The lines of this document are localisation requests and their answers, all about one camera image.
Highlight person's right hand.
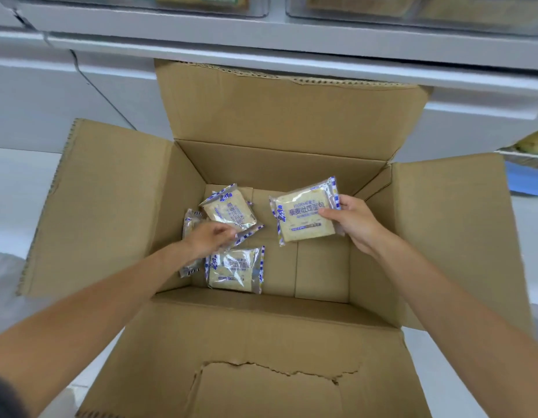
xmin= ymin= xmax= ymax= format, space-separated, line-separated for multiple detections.
xmin=318 ymin=194 xmax=385 ymax=258

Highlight person's left hand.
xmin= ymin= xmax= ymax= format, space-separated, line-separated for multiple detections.
xmin=181 ymin=221 xmax=238 ymax=262

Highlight bread packet with blue print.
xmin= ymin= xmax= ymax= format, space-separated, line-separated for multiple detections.
xmin=199 ymin=183 xmax=265 ymax=248
xmin=269 ymin=176 xmax=342 ymax=248
xmin=205 ymin=246 xmax=266 ymax=295
xmin=178 ymin=208 xmax=207 ymax=278

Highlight person's left forearm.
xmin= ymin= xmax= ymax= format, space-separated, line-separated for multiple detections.
xmin=0 ymin=243 xmax=198 ymax=418

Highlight person's right forearm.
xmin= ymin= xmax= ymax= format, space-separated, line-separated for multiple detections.
xmin=368 ymin=233 xmax=538 ymax=418

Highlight large brown cardboard box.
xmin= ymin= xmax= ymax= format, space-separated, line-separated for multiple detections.
xmin=16 ymin=59 xmax=534 ymax=418

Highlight white shelf unit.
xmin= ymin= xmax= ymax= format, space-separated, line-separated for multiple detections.
xmin=0 ymin=0 xmax=538 ymax=163

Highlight blue plastic item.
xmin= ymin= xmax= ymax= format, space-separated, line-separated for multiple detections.
xmin=504 ymin=160 xmax=538 ymax=197

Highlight yellow packaged goods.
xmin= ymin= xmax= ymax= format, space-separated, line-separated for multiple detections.
xmin=512 ymin=127 xmax=538 ymax=155

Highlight clear plastic shelf bin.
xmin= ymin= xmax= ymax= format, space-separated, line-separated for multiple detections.
xmin=286 ymin=0 xmax=538 ymax=38
xmin=0 ymin=0 xmax=270 ymax=19

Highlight person's dark sleeve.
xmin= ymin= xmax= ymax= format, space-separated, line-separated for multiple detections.
xmin=0 ymin=373 xmax=31 ymax=418

